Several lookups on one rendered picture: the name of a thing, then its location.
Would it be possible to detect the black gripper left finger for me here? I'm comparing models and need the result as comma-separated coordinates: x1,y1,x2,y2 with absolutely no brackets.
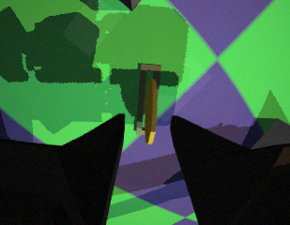
0,113,126,225

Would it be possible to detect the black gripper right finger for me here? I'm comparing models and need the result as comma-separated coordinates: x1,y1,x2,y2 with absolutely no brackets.
170,116,290,225

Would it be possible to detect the gold coin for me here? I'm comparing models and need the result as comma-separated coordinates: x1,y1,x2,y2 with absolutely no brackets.
145,79,157,143

